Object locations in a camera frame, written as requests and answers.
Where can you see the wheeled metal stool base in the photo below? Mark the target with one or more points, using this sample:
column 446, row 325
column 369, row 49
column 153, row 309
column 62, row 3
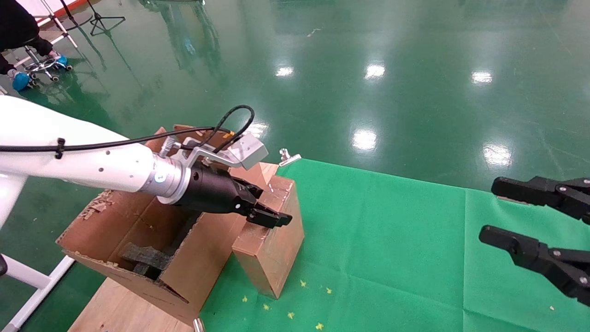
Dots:
column 39, row 67

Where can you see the black foam block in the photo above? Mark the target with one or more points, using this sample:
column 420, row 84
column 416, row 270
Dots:
column 147, row 258

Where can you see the black tripod stand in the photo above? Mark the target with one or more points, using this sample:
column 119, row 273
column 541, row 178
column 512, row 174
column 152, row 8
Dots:
column 95, row 16

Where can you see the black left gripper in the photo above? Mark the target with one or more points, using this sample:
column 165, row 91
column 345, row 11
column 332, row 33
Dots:
column 212, row 193

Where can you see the blue shoe cover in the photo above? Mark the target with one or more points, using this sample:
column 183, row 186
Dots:
column 61, row 60
column 20, row 81

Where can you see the black stand pole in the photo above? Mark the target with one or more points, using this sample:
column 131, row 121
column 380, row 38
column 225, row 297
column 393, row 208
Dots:
column 68, row 12

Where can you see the green table cloth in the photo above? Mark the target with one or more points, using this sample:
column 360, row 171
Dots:
column 392, row 253

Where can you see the person in black clothes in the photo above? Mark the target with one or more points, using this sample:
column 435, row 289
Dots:
column 16, row 25

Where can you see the large open cardboard carton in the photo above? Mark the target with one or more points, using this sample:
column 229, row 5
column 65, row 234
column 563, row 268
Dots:
column 193, row 272

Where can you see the white metal table frame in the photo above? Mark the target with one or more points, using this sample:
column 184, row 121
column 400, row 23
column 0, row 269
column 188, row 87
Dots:
column 23, row 272

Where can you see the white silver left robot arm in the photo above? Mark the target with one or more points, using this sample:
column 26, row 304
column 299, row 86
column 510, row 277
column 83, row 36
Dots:
column 92, row 161

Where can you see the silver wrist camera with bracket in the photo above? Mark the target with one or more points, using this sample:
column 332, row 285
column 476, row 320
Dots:
column 249, row 150

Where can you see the silver metal binder clip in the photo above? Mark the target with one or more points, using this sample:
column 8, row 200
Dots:
column 288, row 160

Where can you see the white board with orange edge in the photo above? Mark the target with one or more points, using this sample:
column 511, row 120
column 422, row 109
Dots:
column 30, row 5

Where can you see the small brown cardboard box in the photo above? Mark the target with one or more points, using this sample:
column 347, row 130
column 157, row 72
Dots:
column 272, row 258

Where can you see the white metal stand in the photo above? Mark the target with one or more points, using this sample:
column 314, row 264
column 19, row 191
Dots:
column 64, row 31

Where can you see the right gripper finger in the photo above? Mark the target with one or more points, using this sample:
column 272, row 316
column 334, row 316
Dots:
column 530, row 190
column 534, row 256

